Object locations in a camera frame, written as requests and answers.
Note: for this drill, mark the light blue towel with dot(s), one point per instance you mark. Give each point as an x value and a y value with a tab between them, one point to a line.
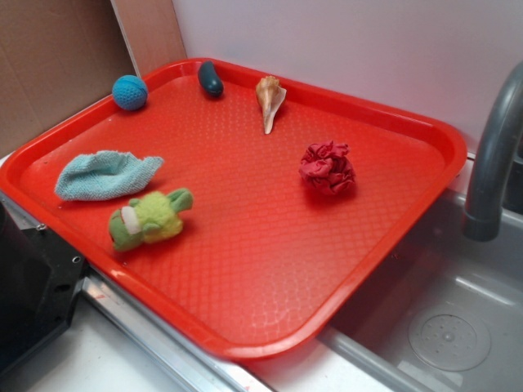
105	175

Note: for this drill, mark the green plush toy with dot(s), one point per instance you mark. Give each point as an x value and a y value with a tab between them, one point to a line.
148	220

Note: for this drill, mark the blue textured ball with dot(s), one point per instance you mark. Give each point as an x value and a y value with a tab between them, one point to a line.
130	92

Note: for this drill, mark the grey faucet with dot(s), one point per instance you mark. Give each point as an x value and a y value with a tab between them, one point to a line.
496	179

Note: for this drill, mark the tan conch seashell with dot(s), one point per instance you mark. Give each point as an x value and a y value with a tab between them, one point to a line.
270	96

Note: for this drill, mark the red plastic tray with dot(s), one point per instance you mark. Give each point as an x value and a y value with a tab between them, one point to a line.
263	261

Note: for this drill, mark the grey toy sink basin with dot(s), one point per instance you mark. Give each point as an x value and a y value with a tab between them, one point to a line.
441	312

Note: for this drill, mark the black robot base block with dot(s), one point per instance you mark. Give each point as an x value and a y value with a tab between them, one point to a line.
41	277

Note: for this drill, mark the brown cardboard panel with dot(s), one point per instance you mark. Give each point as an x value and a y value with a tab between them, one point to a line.
57	58

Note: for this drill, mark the crumpled red cloth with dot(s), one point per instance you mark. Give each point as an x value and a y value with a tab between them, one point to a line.
326	168

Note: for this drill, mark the dark teal bean-shaped toy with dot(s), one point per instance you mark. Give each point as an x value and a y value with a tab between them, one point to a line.
209	79

